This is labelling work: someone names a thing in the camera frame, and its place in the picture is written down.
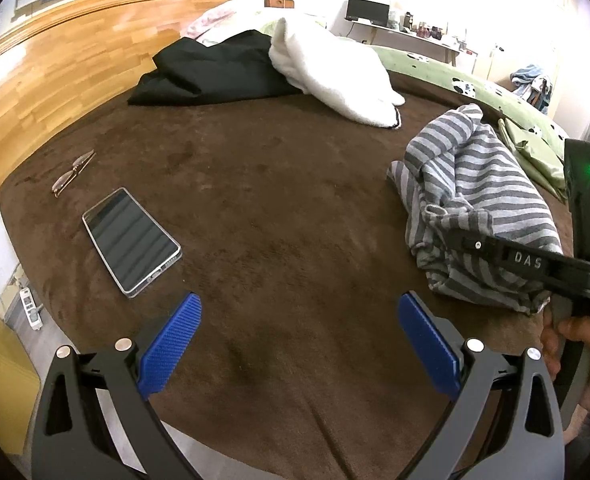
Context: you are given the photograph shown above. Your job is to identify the green panda print duvet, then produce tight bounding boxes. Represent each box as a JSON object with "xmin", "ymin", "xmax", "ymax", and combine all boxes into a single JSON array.
[{"xmin": 335, "ymin": 35, "xmax": 570, "ymax": 151}]

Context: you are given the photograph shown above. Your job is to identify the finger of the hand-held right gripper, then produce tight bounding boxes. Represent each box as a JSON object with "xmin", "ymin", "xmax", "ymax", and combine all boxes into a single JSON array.
[{"xmin": 447, "ymin": 227, "xmax": 508, "ymax": 268}]

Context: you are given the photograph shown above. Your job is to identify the white desk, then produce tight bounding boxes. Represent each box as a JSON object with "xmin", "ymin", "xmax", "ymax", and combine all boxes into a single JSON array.
[{"xmin": 345, "ymin": 16, "xmax": 478, "ymax": 73}]

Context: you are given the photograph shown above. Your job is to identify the pink pillow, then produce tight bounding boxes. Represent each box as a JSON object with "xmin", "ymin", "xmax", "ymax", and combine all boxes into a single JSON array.
[{"xmin": 182, "ymin": 0, "xmax": 276, "ymax": 43}]

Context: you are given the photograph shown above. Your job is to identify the white power strip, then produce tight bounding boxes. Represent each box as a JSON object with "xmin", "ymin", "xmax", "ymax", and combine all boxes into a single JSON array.
[{"xmin": 19, "ymin": 287, "xmax": 43, "ymax": 331}]

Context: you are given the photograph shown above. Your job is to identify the black garment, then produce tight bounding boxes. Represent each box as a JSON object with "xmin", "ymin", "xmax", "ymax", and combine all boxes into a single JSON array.
[{"xmin": 127, "ymin": 30, "xmax": 300, "ymax": 107}]

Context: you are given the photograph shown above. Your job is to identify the white fleece garment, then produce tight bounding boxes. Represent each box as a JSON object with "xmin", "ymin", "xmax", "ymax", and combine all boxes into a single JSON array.
[{"xmin": 268, "ymin": 16, "xmax": 406, "ymax": 129}]

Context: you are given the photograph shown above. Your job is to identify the pile of colourful clothes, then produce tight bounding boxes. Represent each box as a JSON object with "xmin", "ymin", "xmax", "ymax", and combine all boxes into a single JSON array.
[{"xmin": 511, "ymin": 64, "xmax": 553, "ymax": 113}]

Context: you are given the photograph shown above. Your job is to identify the grey striped sweater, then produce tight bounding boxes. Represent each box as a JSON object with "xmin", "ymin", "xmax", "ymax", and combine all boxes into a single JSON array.
[{"xmin": 387, "ymin": 103, "xmax": 564, "ymax": 315}]

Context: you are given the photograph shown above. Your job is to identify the eyeglasses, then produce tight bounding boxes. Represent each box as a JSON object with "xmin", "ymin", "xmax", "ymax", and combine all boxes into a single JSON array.
[{"xmin": 52, "ymin": 151, "xmax": 97, "ymax": 197}]

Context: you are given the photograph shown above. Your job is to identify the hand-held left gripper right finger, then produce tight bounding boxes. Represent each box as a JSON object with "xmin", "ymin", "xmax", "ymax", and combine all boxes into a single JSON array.
[{"xmin": 397, "ymin": 290, "xmax": 566, "ymax": 480}]

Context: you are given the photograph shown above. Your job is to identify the folded green cloth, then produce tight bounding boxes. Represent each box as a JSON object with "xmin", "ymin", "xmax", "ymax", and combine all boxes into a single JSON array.
[{"xmin": 497, "ymin": 117, "xmax": 568, "ymax": 203}]

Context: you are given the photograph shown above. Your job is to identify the brown bed blanket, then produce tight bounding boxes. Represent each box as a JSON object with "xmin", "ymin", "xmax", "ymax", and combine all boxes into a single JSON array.
[{"xmin": 0, "ymin": 70, "xmax": 580, "ymax": 480}]

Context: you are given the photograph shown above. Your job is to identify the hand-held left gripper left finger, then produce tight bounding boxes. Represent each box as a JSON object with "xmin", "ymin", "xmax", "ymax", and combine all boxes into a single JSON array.
[{"xmin": 30, "ymin": 291, "xmax": 202, "ymax": 480}]

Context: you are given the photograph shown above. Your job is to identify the smartphone in clear case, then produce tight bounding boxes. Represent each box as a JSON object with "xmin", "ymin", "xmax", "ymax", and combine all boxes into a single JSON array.
[{"xmin": 82, "ymin": 187, "xmax": 183, "ymax": 300}]

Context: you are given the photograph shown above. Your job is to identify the row of bottles on desk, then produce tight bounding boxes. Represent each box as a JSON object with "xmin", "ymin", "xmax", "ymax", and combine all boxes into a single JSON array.
[{"xmin": 390, "ymin": 10, "xmax": 476, "ymax": 56}]

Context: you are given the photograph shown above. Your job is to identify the black monitor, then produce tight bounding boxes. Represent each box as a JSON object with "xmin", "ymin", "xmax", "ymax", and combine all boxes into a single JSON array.
[{"xmin": 346, "ymin": 0, "xmax": 390, "ymax": 25}]

